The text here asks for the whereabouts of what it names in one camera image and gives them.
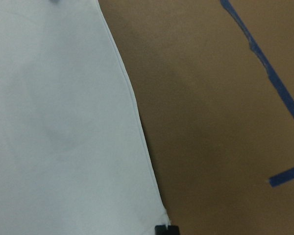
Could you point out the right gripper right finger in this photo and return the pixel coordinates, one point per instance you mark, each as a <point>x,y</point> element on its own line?
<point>172,230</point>

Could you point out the light blue t-shirt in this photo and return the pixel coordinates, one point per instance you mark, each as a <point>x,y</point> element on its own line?
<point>73,155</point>

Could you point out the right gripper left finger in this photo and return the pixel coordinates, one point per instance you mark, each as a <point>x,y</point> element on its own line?
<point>161,230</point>

